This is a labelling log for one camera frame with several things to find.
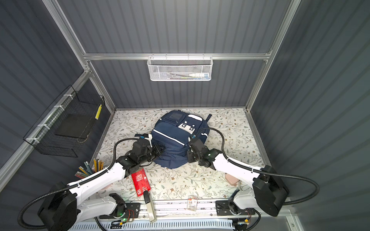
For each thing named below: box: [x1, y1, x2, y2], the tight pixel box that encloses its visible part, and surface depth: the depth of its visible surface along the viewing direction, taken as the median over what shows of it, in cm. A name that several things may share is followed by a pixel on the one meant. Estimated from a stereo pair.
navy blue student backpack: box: [151, 110, 213, 170], surface depth 88 cm
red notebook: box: [131, 168, 152, 197], surface depth 86 cm
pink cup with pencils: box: [74, 158, 105, 179], surface depth 77 cm
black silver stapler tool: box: [143, 190, 157, 223], surface depth 74 cm
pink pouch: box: [224, 172, 241, 187], surface depth 82 cm
